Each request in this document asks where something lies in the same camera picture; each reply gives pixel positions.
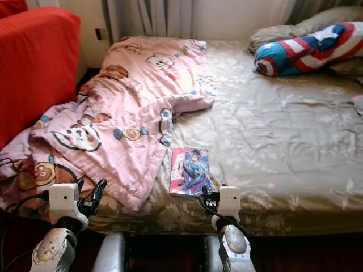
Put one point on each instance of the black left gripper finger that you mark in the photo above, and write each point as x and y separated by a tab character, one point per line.
99	188
79	182

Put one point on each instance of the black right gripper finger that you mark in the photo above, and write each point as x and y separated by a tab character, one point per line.
204	192

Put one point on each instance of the anime cover comic book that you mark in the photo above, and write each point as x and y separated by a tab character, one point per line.
190	173

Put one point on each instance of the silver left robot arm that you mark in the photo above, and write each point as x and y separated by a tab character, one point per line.
57	252

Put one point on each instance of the silver robot left leg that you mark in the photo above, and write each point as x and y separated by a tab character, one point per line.
110	255

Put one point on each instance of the silver robot leg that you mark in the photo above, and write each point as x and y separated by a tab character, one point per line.
110	255
207	258

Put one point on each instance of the silver robot right leg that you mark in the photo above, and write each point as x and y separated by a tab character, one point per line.
207	258

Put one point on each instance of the beige floral bed sheet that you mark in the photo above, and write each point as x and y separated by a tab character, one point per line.
272	130

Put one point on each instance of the pink cartoon print blanket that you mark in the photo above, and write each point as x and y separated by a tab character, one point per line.
125	96

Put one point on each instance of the large red covered cushion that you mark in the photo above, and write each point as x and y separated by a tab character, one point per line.
34	68
11	7

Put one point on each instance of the stars and stripes shield pillow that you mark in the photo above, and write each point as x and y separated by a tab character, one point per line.
295	54

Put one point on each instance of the grey pleated curtain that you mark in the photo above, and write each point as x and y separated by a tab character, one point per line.
147	17
317	7

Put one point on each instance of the large beige pillow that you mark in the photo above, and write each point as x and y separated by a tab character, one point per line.
323	20

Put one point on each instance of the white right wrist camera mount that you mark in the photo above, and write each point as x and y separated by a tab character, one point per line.
229	199

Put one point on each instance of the black wall socket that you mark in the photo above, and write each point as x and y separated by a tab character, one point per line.
99	34

